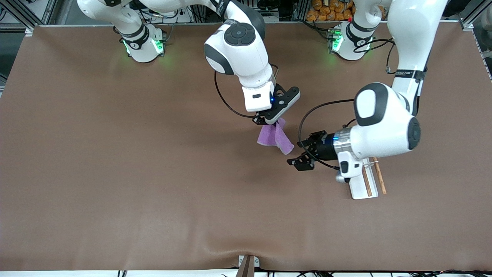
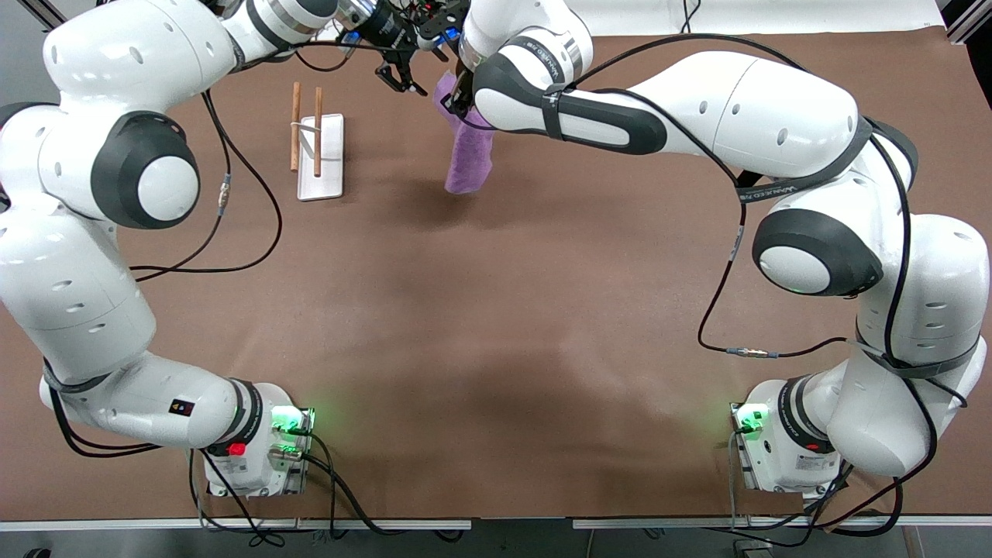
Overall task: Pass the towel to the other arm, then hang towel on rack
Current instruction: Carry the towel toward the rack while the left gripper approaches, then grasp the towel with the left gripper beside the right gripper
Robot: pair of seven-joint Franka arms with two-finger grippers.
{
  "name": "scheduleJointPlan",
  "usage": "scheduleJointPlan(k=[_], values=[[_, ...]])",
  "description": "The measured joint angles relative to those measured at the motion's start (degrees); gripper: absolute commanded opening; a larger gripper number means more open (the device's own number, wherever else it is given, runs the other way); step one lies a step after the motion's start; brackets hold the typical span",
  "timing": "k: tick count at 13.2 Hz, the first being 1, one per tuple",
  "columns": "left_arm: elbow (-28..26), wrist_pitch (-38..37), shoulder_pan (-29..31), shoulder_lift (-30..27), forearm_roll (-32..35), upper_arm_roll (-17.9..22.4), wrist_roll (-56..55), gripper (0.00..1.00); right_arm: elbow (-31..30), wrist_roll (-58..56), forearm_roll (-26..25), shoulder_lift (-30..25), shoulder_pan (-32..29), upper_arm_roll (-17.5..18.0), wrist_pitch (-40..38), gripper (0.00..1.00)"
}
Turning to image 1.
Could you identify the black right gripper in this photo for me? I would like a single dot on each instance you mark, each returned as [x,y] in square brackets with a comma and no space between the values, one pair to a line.
[262,119]

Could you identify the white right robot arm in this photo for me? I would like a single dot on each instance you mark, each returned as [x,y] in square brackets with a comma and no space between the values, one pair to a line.
[246,57]

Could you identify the grey metal camera bracket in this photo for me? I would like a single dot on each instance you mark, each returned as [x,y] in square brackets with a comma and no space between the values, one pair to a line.
[248,265]

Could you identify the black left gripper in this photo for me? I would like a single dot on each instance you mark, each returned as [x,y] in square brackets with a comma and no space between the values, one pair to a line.
[324,150]

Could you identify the white rack with wooden bars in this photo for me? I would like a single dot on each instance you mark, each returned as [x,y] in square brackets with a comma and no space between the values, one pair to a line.
[361,190]

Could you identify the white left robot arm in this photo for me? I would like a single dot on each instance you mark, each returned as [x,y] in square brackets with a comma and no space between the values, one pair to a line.
[384,127]

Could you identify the white power strip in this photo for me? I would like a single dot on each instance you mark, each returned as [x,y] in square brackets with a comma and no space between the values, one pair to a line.
[169,13]

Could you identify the aluminium frame post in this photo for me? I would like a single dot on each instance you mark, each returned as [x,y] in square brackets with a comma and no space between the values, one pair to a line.
[29,21]
[467,24]

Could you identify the grey electronics box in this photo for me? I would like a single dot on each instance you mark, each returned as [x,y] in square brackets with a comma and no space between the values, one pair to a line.
[269,13]

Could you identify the brown table mat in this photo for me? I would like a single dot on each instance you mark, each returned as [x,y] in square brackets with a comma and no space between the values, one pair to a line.
[153,173]

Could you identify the purple grey towel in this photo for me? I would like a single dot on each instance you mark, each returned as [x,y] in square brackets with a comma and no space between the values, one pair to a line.
[275,138]

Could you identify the orange snack bag pile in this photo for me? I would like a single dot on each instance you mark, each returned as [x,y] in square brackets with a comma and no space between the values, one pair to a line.
[326,11]

